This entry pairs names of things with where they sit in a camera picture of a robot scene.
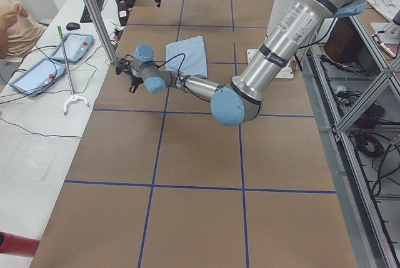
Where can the lower blue teach pendant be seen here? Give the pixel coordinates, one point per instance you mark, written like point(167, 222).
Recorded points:
point(38, 78)

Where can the aluminium frame post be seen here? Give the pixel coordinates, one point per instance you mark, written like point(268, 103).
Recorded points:
point(101, 29)

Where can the person in beige shirt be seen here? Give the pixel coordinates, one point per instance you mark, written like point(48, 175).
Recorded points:
point(19, 34)

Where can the blue teach pendant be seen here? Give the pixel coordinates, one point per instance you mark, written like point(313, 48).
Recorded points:
point(38, 78)
point(76, 45)

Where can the red fire extinguisher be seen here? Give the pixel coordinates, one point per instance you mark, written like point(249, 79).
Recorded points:
point(14, 245)

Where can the white grabber stick tool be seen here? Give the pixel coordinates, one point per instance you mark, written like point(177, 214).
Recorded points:
point(74, 97)

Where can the black computer mouse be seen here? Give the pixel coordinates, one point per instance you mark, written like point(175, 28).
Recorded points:
point(71, 26)

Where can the light blue t-shirt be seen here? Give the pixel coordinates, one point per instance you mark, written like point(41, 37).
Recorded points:
point(187, 56)

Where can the aluminium frame side rack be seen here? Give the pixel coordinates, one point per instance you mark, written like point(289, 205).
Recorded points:
point(352, 77)

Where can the upper blue teach pendant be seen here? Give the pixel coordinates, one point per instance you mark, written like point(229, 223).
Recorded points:
point(76, 45)

